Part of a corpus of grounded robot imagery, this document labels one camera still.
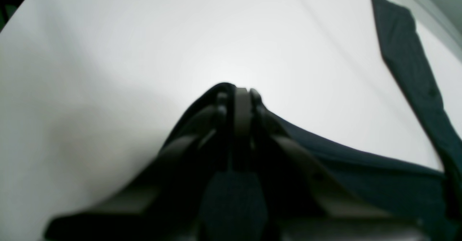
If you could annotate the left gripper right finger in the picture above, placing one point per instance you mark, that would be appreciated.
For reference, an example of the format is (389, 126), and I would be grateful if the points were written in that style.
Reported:
(306, 202)

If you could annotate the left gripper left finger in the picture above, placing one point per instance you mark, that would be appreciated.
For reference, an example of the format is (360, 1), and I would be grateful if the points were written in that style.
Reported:
(163, 201)

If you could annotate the black t-shirt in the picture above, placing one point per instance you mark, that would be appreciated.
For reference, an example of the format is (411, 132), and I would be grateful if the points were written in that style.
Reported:
(315, 62)

